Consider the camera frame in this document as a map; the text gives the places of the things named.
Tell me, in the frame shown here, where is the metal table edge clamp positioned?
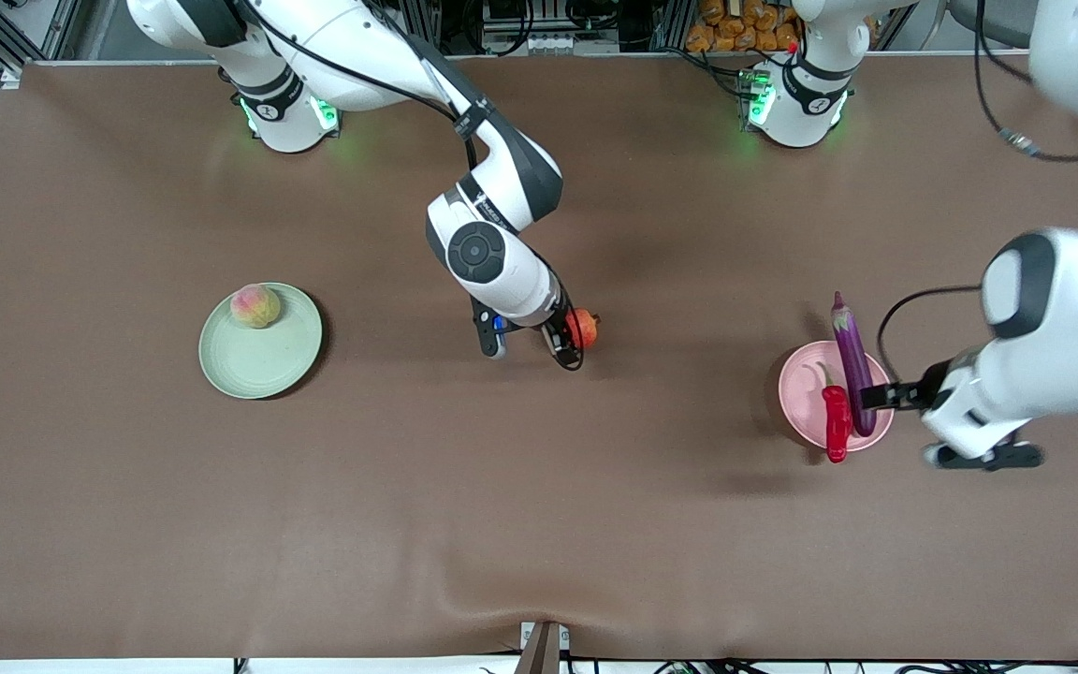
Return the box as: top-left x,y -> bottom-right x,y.
516,620 -> 571,674

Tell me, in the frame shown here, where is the red apple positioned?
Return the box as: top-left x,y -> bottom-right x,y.
564,309 -> 603,350

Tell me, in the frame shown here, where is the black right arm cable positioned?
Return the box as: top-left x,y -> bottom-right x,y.
238,0 -> 589,373

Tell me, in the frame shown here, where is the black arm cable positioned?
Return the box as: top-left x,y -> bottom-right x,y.
238,0 -> 589,373
876,0 -> 1078,385

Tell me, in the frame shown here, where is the pink plate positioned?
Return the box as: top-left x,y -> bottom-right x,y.
778,341 -> 896,453

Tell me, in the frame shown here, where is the light green plate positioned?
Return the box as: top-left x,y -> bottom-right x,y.
198,282 -> 324,401

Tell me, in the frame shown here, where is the grey rounded chair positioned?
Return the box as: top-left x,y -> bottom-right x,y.
949,0 -> 1036,48

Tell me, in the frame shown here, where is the yellow pink peach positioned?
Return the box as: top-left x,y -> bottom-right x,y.
229,284 -> 282,330

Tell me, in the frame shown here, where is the bag of orange pieces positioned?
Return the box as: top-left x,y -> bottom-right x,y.
686,0 -> 802,53

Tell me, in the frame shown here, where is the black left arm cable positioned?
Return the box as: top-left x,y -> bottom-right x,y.
876,0 -> 1078,385

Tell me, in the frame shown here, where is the red chili pepper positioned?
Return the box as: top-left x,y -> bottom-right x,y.
815,360 -> 853,464

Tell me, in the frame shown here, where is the brown table cover sheet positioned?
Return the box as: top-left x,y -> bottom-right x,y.
0,51 -> 1078,661

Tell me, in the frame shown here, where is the long purple eggplant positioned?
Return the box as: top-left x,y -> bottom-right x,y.
829,291 -> 879,438

